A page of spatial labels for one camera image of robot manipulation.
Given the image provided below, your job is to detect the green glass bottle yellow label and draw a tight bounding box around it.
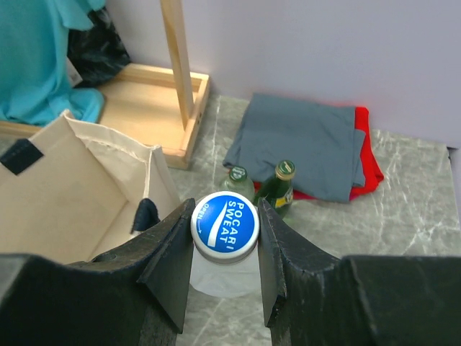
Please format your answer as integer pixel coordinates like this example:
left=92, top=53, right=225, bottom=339
left=254, top=160, right=295, bottom=218

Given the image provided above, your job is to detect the wooden rack base tray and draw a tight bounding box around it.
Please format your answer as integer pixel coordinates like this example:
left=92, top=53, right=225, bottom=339
left=0, top=63, right=211, bottom=171

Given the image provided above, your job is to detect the wooden rack post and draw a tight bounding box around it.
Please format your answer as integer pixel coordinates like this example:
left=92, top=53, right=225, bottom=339
left=160, top=0, right=194, bottom=129

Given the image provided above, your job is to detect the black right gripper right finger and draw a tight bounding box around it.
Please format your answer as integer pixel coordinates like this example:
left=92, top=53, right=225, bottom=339
left=258, top=200, right=460, bottom=345

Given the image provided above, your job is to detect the clear bottle blue cap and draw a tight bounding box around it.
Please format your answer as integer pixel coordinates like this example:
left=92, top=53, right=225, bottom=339
left=190, top=191, right=260, bottom=298

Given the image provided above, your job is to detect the clear bottle green cap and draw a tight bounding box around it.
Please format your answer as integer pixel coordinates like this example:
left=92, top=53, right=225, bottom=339
left=219, top=166, right=255, bottom=202

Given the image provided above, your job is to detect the beige canvas tote bag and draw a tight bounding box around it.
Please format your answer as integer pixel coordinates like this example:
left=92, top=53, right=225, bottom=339
left=1, top=112, right=180, bottom=264

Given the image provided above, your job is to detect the red folded garment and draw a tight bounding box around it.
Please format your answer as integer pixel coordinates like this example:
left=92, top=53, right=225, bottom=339
left=253, top=106, right=385, bottom=203

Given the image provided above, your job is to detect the turquoise t-shirt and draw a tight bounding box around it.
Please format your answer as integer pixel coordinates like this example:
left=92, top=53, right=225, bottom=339
left=1, top=0, right=105, bottom=126

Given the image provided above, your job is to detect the dark patterned shirt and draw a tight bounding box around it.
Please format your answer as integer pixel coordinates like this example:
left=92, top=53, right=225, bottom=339
left=68, top=8, right=131, bottom=88

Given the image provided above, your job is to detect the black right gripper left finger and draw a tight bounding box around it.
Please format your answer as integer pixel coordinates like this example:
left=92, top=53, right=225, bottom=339
left=1, top=198, right=195, bottom=345

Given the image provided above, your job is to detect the grey folded garment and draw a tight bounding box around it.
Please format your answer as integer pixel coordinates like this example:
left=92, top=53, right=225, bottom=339
left=222, top=92, right=367, bottom=203

